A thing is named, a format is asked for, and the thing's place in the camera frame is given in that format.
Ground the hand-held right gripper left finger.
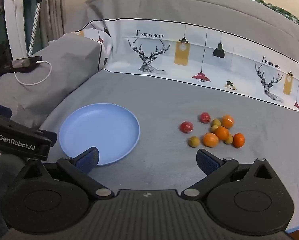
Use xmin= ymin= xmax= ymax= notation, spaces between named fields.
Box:
xmin=14 ymin=147 xmax=115 ymax=200

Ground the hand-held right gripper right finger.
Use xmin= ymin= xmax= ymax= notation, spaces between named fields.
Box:
xmin=181 ymin=149 xmax=281 ymax=200

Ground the mandarin orange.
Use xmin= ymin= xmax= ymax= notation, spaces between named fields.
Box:
xmin=203 ymin=132 xmax=220 ymax=148
xmin=214 ymin=126 xmax=230 ymax=141
xmin=233 ymin=133 xmax=245 ymax=148
xmin=222 ymin=115 xmax=235 ymax=129

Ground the blue plate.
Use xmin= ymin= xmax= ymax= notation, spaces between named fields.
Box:
xmin=59 ymin=103 xmax=140 ymax=166

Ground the grey bed sheet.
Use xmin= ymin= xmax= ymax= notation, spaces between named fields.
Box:
xmin=39 ymin=69 xmax=299 ymax=233

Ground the black smartphone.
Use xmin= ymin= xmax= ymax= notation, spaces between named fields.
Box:
xmin=11 ymin=56 xmax=43 ymax=69

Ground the grey pillow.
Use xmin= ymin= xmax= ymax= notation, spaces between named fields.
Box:
xmin=0 ymin=31 xmax=113 ymax=130

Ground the teal curtain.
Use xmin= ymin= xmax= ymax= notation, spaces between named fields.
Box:
xmin=23 ymin=0 xmax=40 ymax=55

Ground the grey curtain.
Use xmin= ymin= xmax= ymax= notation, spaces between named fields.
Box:
xmin=39 ymin=0 xmax=66 ymax=45

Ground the grey printed quilt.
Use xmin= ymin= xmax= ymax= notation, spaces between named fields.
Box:
xmin=74 ymin=0 xmax=299 ymax=118

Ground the white charging cable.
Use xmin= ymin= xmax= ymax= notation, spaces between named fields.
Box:
xmin=14 ymin=60 xmax=52 ymax=86

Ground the braided striped cord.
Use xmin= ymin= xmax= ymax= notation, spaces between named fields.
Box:
xmin=27 ymin=1 xmax=42 ymax=58

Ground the white window frame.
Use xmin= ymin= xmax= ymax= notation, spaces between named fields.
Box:
xmin=3 ymin=0 xmax=27 ymax=58

